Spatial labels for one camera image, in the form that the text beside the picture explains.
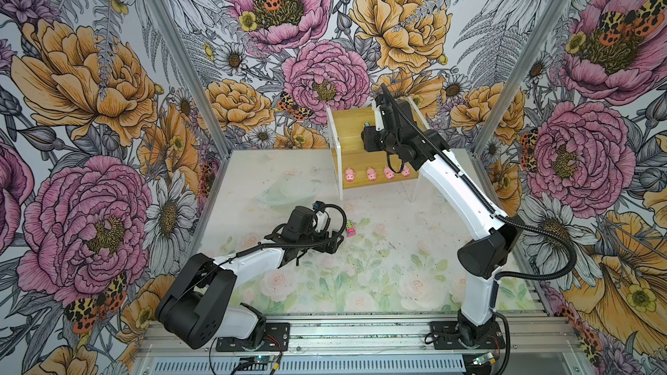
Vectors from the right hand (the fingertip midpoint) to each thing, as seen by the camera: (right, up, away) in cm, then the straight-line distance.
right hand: (369, 141), depth 79 cm
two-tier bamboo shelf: (-3, -8, +14) cm, 16 cm away
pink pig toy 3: (+8, -10, +11) cm, 16 cm away
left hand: (-13, -33, +10) cm, 36 cm away
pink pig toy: (-6, -10, +11) cm, 16 cm away
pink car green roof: (-5, -30, +15) cm, 34 cm away
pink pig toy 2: (+2, -10, +11) cm, 15 cm away
